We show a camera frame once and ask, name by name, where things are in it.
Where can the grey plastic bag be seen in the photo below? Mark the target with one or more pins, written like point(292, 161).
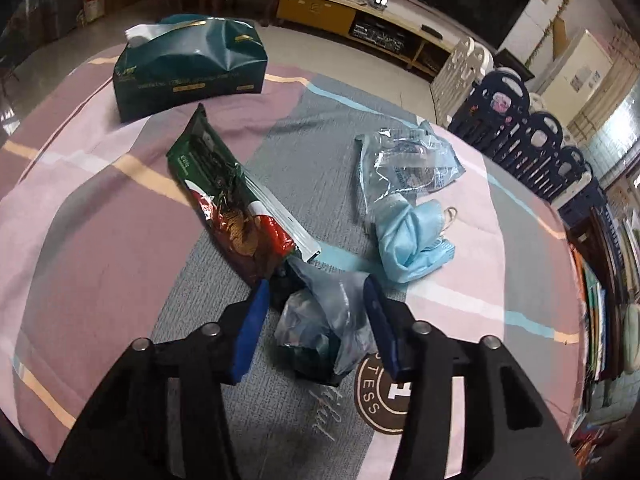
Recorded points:
point(327, 315)

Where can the dark green tissue box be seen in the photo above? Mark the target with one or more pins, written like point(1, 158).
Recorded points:
point(190, 67)

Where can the green red cookie wrapper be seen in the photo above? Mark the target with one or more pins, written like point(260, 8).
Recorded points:
point(230, 205)

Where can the black remote control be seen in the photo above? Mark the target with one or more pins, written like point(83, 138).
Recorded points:
point(432, 30)

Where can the light blue face mask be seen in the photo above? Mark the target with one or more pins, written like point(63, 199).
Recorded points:
point(410, 242)

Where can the white play fence panel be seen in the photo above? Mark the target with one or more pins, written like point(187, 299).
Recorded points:
point(460, 77)

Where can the navy play fence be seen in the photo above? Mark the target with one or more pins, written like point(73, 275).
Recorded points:
point(532, 145)

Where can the yellow wooden cabinet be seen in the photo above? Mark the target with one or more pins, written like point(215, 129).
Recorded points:
point(355, 17)

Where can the row of colourful books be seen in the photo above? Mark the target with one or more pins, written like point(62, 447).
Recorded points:
point(602, 305)

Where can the dark green crumpled wrapper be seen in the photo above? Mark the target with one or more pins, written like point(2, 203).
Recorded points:
point(310, 365)

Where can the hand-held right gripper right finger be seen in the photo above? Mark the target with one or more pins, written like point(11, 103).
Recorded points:
point(382, 332)

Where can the pink grey patchwork tablecloth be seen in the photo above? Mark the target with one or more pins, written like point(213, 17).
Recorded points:
point(100, 220)

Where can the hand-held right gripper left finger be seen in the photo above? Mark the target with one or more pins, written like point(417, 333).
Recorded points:
point(247, 332)

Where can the white cabinet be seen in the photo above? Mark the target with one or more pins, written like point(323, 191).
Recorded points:
point(585, 72)

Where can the clear plastic bag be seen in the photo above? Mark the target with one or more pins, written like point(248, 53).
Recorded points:
point(405, 162)

